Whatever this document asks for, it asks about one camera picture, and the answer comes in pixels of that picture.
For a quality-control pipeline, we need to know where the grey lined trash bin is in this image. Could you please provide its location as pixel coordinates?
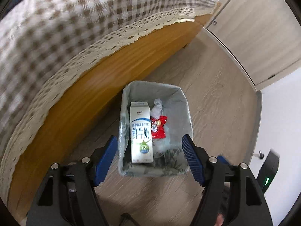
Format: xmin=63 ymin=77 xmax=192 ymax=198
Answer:
xmin=118 ymin=81 xmax=193 ymax=177

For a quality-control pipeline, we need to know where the light wood wardrobe door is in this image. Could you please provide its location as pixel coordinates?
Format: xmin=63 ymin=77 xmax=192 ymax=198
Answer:
xmin=207 ymin=0 xmax=300 ymax=91

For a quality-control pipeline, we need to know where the checkered lace bedspread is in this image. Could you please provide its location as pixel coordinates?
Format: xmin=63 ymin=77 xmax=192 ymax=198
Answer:
xmin=1 ymin=0 xmax=217 ymax=201

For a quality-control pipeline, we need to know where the red snack packet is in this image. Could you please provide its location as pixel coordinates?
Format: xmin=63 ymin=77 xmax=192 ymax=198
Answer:
xmin=150 ymin=115 xmax=167 ymax=139

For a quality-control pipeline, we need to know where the white milk carton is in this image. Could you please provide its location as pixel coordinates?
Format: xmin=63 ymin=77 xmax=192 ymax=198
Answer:
xmin=130 ymin=102 xmax=154 ymax=164

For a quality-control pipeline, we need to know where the orange wooden bed frame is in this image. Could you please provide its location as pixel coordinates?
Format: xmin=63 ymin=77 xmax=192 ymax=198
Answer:
xmin=1 ymin=14 xmax=210 ymax=221

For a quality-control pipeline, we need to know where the white tissue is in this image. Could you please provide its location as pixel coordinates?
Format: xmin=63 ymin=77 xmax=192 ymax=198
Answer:
xmin=150 ymin=98 xmax=163 ymax=120

